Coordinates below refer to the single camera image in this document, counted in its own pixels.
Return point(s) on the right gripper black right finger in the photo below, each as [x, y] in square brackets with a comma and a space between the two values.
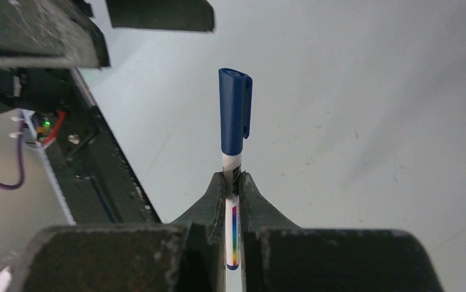
[279, 255]

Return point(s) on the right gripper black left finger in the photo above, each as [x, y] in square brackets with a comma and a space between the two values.
[184, 255]

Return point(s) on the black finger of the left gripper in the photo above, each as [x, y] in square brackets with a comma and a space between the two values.
[183, 15]
[50, 34]

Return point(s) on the blue marker cap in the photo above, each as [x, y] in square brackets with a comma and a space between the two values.
[235, 91]

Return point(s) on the white whiteboard marker pen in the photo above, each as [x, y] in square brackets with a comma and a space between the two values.
[232, 170]

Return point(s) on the left controller board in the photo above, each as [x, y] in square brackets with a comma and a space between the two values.
[41, 131]

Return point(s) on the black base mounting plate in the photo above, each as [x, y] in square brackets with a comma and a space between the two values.
[92, 175]

